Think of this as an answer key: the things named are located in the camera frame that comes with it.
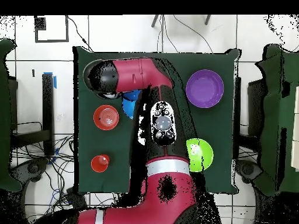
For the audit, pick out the large green bowl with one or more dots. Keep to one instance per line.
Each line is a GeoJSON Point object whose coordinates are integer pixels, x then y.
{"type": "Point", "coordinates": [205, 154]}

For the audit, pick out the black equipment box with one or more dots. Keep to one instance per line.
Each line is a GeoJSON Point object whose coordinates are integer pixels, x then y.
{"type": "Point", "coordinates": [13, 105]}
{"type": "Point", "coordinates": [255, 109]}

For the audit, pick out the side table green cloth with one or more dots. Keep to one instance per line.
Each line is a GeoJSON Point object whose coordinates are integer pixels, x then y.
{"type": "Point", "coordinates": [273, 105]}
{"type": "Point", "coordinates": [4, 116]}

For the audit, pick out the dark green tablecloth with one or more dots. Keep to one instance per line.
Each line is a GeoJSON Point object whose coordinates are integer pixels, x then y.
{"type": "Point", "coordinates": [105, 144]}

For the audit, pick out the small black floor marker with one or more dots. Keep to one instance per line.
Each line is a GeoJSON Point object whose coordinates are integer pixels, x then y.
{"type": "Point", "coordinates": [33, 73]}

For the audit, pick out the orange cup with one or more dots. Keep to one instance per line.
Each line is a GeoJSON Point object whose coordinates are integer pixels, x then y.
{"type": "Point", "coordinates": [98, 164]}

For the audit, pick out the large purple bowl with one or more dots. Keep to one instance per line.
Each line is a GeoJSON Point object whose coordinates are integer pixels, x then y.
{"type": "Point", "coordinates": [204, 88]}

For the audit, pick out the gray square floor frame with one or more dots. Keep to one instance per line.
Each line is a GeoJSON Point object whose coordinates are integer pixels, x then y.
{"type": "Point", "coordinates": [51, 41]}

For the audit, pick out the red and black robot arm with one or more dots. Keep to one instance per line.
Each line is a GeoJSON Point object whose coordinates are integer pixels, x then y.
{"type": "Point", "coordinates": [140, 74]}

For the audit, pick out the large light blue bowl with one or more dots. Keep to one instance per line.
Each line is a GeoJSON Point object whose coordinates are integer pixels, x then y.
{"type": "Point", "coordinates": [128, 108]}

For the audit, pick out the black floor stand base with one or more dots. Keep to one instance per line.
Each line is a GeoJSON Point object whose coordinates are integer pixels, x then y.
{"type": "Point", "coordinates": [32, 168]}
{"type": "Point", "coordinates": [247, 169]}

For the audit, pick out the black metal stand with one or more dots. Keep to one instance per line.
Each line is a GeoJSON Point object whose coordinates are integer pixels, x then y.
{"type": "Point", "coordinates": [48, 112]}
{"type": "Point", "coordinates": [237, 116]}

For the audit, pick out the black floor box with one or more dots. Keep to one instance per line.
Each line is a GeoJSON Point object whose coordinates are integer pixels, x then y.
{"type": "Point", "coordinates": [77, 198]}

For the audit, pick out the orange bowl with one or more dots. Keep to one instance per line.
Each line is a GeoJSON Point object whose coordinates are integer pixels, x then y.
{"type": "Point", "coordinates": [106, 117]}

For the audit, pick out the camera tripod legs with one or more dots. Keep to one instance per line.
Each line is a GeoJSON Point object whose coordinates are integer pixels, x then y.
{"type": "Point", "coordinates": [154, 21]}

